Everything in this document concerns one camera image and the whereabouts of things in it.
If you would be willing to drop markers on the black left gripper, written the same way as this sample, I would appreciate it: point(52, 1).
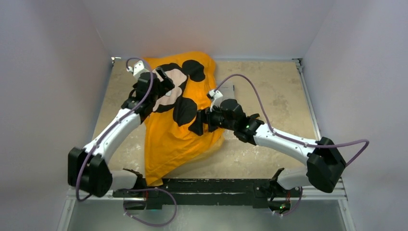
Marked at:
point(165, 85)

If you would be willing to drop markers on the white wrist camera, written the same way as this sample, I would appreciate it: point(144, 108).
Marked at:
point(215, 96)
point(138, 69)

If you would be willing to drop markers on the aluminium frame rail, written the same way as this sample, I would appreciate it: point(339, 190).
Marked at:
point(310, 93)

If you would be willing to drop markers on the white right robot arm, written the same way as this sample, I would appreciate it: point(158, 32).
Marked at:
point(323, 164)

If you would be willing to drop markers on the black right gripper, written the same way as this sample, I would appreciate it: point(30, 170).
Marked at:
point(204, 118)

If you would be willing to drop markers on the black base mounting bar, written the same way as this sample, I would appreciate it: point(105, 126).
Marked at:
point(256, 193)

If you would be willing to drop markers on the orange Mickey Mouse pillowcase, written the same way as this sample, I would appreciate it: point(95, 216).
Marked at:
point(169, 143)

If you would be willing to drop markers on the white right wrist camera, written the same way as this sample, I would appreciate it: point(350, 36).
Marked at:
point(215, 96)

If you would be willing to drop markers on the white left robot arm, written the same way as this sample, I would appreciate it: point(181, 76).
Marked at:
point(88, 169)

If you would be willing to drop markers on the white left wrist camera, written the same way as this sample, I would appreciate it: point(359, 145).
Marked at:
point(138, 69)

